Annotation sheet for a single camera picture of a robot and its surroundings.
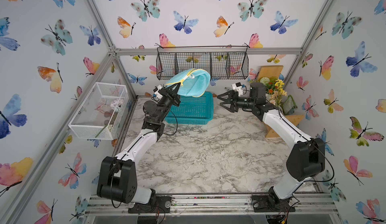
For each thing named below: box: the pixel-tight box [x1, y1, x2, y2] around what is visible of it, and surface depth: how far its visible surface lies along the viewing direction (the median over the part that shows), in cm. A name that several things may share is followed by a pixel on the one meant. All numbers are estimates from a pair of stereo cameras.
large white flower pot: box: [259, 76, 278, 95], surface depth 100 cm
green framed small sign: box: [282, 94, 298, 116], surface depth 113 cm
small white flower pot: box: [269, 79, 288, 113], surface depth 90 cm
